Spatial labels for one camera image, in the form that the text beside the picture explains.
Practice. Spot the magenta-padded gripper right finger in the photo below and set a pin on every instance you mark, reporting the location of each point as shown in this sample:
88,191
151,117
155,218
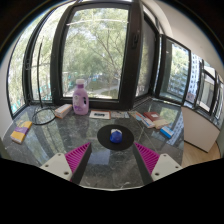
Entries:
148,157

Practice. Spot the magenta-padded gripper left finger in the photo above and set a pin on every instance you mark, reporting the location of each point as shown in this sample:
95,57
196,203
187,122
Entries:
77,157

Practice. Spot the blue and white computer mouse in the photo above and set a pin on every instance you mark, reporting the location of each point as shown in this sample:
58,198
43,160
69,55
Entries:
116,137

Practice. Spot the round black mouse pad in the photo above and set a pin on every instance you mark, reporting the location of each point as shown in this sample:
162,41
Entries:
104,137

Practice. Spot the small blue box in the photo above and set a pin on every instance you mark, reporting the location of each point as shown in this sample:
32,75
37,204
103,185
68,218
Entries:
167,132

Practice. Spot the cream book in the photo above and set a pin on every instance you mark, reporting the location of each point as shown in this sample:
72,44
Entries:
162,123

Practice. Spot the red book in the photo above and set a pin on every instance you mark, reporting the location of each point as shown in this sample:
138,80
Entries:
152,116

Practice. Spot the colourful leaflet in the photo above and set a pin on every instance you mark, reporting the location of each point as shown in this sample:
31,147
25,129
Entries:
136,115

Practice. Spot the white booklet with dark picture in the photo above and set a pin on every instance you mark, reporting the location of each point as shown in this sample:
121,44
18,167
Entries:
99,115

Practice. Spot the white and orange carton box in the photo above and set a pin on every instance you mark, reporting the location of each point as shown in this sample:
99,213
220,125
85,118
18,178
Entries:
63,111

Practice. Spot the pale printed pamphlet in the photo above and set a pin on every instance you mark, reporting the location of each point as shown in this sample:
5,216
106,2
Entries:
120,115

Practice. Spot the purple detergent bottle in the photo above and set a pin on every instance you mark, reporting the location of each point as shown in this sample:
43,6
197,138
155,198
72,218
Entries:
80,100

